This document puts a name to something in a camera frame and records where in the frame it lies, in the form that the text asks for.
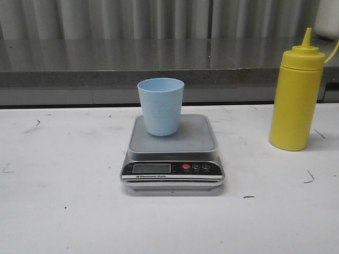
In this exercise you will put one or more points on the light blue plastic cup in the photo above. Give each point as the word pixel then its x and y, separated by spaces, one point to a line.
pixel 161 102

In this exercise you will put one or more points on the yellow squeeze bottle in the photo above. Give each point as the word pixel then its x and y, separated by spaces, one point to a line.
pixel 299 80

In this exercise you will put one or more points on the silver digital kitchen scale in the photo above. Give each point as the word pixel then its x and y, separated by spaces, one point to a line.
pixel 187 160

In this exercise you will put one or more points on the grey stone counter ledge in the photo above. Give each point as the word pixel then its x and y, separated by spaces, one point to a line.
pixel 67 73

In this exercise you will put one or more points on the white container in background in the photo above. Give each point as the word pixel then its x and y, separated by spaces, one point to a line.
pixel 326 23

